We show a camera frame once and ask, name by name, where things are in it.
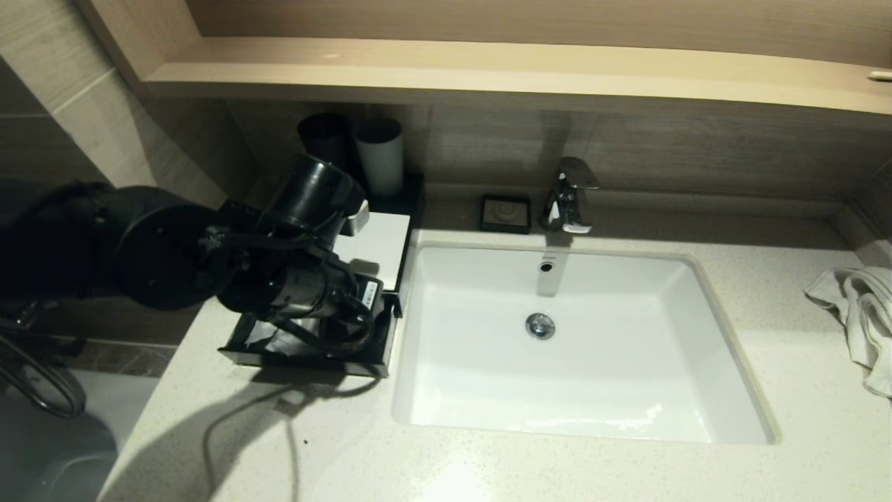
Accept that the black amenity box with drawer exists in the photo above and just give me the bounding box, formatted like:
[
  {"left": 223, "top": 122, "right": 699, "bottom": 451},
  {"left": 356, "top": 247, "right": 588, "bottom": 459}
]
[{"left": 218, "top": 169, "right": 426, "bottom": 379}]

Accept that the grey cup with dark rim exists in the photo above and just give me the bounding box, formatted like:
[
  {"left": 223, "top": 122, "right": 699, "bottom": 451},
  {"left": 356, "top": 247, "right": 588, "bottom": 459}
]
[{"left": 354, "top": 119, "right": 405, "bottom": 198}]

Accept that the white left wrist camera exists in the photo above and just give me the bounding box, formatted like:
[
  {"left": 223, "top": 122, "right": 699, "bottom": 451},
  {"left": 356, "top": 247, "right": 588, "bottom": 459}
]
[{"left": 340, "top": 201, "right": 371, "bottom": 238}]

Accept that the light wooden shelf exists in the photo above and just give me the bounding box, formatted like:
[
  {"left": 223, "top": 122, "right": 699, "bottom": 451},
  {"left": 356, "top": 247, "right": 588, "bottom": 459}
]
[{"left": 139, "top": 36, "right": 892, "bottom": 118}]

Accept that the white crumpled towel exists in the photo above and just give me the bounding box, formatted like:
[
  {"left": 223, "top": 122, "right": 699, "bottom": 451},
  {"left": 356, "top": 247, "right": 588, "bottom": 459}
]
[{"left": 803, "top": 266, "right": 892, "bottom": 400}]

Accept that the chrome shower valve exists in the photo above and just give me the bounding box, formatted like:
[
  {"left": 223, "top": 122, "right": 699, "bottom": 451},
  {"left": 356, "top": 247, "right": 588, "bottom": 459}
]
[{"left": 0, "top": 300, "right": 43, "bottom": 332}]

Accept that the dark shower hose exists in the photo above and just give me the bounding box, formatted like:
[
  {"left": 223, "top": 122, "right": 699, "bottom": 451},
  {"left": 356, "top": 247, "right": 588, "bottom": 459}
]
[{"left": 0, "top": 335, "right": 89, "bottom": 420}]

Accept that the white ceramic sink basin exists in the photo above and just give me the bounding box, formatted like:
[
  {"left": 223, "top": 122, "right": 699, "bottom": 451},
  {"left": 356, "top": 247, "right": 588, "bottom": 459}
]
[{"left": 392, "top": 241, "right": 780, "bottom": 446}]

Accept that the white card sheet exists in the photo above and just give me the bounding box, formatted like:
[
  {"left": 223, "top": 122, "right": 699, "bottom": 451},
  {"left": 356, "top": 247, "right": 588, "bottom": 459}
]
[{"left": 333, "top": 211, "right": 412, "bottom": 291}]

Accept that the black tapered cup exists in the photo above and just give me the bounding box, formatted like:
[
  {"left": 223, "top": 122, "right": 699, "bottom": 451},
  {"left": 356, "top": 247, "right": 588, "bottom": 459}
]
[{"left": 298, "top": 113, "right": 351, "bottom": 172}]

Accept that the black square soap dish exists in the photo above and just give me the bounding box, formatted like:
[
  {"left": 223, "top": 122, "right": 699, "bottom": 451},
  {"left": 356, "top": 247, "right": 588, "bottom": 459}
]
[{"left": 479, "top": 195, "right": 532, "bottom": 235}]

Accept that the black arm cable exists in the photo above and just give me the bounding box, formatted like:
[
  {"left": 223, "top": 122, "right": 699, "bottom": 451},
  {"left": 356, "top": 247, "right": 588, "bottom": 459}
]
[{"left": 265, "top": 289, "right": 378, "bottom": 358}]

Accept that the chrome faucet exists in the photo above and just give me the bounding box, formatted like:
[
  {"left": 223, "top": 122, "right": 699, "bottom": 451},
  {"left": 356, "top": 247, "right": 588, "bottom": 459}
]
[{"left": 540, "top": 158, "right": 600, "bottom": 235}]

